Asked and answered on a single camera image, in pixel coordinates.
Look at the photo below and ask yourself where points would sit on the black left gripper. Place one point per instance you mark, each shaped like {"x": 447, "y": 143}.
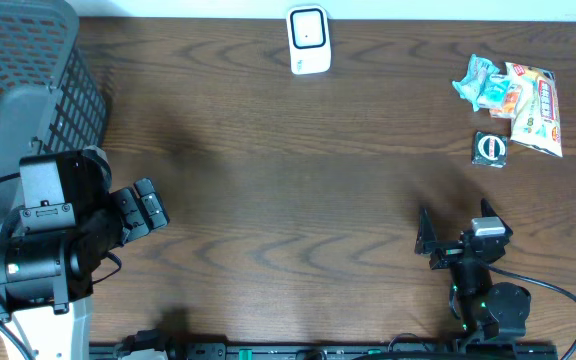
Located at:
{"x": 131, "y": 213}

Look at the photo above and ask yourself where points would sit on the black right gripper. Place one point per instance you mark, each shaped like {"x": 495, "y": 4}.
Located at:
{"x": 426, "y": 242}

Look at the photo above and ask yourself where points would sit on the large white snack bag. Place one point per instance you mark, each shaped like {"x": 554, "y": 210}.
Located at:
{"x": 537, "y": 121}

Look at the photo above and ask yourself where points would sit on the small teal tissue pack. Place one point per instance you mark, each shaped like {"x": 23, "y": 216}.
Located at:
{"x": 494, "y": 92}

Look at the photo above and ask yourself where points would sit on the orange tissue pack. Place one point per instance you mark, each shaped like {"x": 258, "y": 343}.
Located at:
{"x": 510, "y": 102}

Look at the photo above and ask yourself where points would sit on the grey plastic mesh basket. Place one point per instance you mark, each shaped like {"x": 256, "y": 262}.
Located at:
{"x": 49, "y": 101}

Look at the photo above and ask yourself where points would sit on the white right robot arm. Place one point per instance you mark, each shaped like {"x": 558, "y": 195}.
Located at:
{"x": 490, "y": 311}

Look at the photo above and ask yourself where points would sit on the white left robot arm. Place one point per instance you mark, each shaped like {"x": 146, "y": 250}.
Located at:
{"x": 49, "y": 252}

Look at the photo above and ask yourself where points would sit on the white barcode scanner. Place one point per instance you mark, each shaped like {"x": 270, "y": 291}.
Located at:
{"x": 309, "y": 40}

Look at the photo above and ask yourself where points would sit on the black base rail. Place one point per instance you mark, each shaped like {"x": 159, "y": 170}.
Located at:
{"x": 153, "y": 344}

